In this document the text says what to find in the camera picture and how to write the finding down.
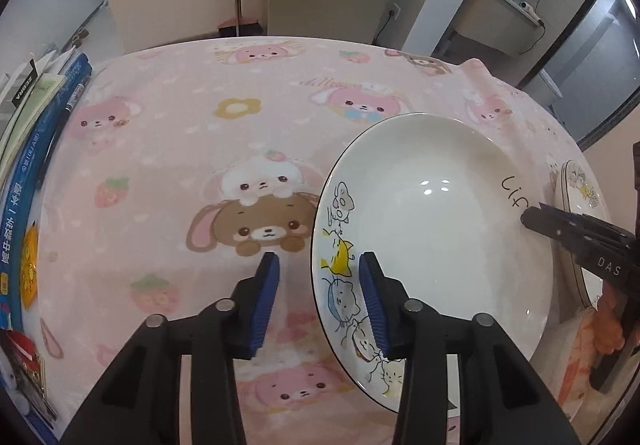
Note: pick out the white hair dryer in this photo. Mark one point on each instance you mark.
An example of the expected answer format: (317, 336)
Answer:
(528, 7)

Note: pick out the person's right hand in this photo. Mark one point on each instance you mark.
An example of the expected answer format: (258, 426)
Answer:
(607, 325)

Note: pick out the wall socket with black plug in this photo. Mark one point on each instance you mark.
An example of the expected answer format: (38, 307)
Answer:
(395, 11)

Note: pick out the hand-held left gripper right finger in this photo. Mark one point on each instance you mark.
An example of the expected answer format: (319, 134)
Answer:
(372, 305)

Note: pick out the beige vanity cabinet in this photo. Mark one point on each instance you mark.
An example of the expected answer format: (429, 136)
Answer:
(490, 10)

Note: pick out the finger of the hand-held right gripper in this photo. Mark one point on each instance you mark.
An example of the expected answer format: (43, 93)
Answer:
(565, 220)
(560, 240)

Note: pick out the black pen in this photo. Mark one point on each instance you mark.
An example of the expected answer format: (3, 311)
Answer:
(75, 97)

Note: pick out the stack of books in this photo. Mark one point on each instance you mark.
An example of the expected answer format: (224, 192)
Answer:
(30, 175)

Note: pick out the large white lettered plate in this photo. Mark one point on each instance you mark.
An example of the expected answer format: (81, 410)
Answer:
(520, 175)

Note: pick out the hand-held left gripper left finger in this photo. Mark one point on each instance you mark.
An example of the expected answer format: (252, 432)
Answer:
(265, 300)

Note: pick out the small cat print plate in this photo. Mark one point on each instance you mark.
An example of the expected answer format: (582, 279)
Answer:
(342, 295)

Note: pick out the wide cat print plate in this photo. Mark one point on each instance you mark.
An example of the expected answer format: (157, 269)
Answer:
(575, 190)

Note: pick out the dark-framed glass door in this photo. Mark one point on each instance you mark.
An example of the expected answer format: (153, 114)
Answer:
(600, 50)

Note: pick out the large pink carrot bowl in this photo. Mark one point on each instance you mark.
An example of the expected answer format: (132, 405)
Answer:
(570, 365)

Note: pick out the pink cartoon printed tablecloth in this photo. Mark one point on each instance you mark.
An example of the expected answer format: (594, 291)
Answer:
(175, 165)

